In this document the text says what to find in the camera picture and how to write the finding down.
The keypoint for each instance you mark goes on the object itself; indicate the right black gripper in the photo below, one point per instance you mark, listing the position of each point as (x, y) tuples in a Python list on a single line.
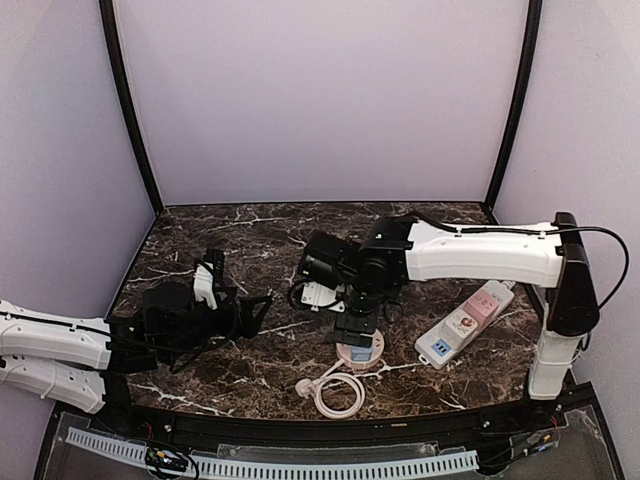
[(356, 325)]

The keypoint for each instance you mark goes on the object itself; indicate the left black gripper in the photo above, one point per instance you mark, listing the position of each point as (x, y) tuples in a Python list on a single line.
[(229, 317)]

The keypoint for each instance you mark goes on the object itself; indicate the pink round power socket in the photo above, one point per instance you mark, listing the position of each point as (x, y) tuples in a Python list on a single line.
[(378, 345)]

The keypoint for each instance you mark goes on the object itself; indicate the white multicolour power strip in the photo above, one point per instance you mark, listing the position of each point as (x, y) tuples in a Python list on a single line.
[(434, 351)]

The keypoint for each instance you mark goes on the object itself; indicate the white plug adapter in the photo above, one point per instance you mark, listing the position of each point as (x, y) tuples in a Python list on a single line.
[(457, 329)]

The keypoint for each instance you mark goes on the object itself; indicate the pink cube socket adapter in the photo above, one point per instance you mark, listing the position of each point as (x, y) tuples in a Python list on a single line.
[(481, 307)]

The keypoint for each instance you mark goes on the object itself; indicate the blue plug adapter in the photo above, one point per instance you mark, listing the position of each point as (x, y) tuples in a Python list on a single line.
[(360, 354)]

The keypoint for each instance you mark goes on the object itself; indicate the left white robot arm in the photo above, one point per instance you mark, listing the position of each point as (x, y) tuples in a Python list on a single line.
[(84, 362)]

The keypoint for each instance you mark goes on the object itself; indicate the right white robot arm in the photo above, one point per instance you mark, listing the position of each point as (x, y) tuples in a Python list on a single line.
[(358, 280)]

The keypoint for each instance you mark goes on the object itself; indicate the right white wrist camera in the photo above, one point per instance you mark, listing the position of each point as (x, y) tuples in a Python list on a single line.
[(308, 295)]

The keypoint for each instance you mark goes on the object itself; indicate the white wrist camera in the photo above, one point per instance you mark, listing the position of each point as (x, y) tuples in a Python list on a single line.
[(208, 278), (308, 295)]

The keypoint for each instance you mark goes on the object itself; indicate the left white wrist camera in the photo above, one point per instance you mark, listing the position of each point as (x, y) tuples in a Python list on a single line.
[(208, 278)]

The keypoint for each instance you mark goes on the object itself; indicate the black front rail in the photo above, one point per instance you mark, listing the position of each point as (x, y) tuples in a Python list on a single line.
[(492, 425)]

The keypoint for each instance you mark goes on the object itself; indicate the white slotted cable duct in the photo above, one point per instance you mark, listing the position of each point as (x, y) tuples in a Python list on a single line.
[(207, 467)]

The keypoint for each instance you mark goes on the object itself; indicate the left black frame post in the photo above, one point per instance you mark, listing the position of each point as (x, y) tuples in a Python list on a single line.
[(116, 59)]

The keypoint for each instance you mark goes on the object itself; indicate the black frame post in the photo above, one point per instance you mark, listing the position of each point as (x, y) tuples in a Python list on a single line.
[(116, 59), (521, 83)]

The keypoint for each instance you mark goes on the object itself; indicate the right black frame post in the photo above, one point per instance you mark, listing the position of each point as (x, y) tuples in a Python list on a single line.
[(521, 83)]

